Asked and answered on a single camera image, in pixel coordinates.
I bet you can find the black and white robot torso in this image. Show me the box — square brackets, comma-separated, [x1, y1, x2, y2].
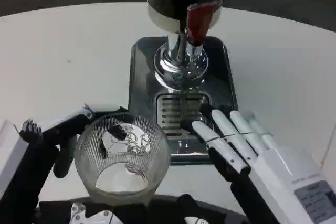
[38, 193, 249, 224]

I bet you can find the slotted steel drip grid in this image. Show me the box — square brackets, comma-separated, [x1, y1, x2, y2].
[155, 93, 211, 131]

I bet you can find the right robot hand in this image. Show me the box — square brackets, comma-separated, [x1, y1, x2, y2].
[191, 104, 336, 224]

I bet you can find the steel drip tray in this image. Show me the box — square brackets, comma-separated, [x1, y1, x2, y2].
[128, 36, 240, 166]

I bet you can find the clear ribbed glass cup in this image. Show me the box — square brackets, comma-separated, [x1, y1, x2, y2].
[74, 113, 171, 205]

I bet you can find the red tap handle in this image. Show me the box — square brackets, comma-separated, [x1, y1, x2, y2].
[186, 3, 217, 47]

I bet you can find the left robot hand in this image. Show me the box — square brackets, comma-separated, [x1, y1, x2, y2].
[0, 104, 127, 224]

